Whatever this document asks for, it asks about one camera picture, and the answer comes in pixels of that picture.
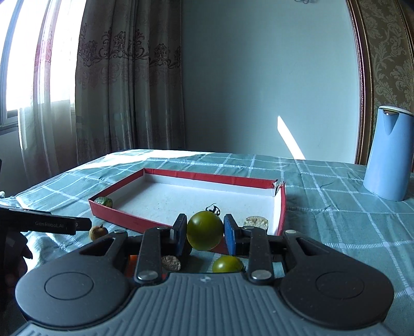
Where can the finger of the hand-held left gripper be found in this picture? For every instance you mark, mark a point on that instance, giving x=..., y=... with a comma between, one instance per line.
x=84, y=224

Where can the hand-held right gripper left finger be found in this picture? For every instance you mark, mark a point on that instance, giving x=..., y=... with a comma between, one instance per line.
x=179, y=233

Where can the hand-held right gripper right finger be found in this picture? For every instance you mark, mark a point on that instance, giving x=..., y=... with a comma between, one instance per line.
x=230, y=233

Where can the small brown fruit with stem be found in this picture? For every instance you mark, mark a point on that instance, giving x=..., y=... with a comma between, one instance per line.
x=98, y=232

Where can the large green tomato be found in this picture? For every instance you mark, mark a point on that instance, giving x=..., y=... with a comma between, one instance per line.
x=204, y=231

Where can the cut wooden log piece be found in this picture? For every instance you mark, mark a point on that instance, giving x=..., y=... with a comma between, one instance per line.
x=256, y=223

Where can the small green fruit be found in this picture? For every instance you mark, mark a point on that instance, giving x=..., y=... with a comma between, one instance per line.
x=104, y=202

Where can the sugarcane piece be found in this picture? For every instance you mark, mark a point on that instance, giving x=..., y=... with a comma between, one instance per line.
x=171, y=263

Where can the small green tomato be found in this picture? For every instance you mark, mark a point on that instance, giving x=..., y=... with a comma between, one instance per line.
x=226, y=265

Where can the red cardboard box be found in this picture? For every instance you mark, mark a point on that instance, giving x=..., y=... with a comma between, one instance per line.
x=194, y=194

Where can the orange mandarin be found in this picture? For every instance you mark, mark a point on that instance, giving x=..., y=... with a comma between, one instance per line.
x=133, y=261

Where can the person's left hand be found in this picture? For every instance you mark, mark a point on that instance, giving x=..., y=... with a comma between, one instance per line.
x=16, y=255

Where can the green checked tablecloth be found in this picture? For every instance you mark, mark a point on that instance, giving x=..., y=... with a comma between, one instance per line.
x=323, y=210

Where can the sheer white curtain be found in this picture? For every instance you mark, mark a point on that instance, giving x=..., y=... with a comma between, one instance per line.
x=45, y=97

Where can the patterned brown curtain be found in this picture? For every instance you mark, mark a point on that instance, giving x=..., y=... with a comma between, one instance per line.
x=129, y=80

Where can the blue kettle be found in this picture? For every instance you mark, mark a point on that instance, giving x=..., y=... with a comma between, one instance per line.
x=388, y=155

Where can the window frame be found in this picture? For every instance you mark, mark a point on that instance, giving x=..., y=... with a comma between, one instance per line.
x=6, y=80

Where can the brown wall moulding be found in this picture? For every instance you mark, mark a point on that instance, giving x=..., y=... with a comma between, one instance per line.
x=362, y=80

